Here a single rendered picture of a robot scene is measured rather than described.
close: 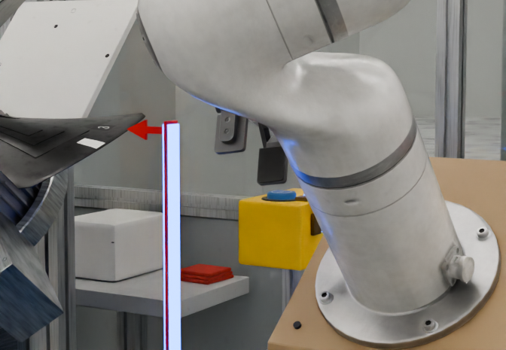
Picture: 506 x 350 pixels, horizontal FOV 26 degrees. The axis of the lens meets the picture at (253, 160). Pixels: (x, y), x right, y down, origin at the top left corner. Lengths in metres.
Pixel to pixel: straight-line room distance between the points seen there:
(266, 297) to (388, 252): 1.07
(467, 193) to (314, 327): 0.22
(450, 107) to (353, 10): 1.03
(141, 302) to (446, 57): 0.66
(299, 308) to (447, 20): 0.86
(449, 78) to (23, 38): 0.73
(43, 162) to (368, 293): 0.44
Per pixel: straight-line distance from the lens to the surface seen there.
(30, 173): 1.29
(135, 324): 2.03
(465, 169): 1.21
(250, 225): 1.49
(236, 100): 0.88
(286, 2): 0.84
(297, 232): 1.46
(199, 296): 1.90
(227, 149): 1.05
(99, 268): 2.01
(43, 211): 1.59
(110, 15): 1.85
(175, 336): 1.32
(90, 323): 2.32
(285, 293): 1.56
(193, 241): 2.14
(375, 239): 1.00
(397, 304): 1.07
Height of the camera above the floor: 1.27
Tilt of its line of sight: 5 degrees down
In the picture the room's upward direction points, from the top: straight up
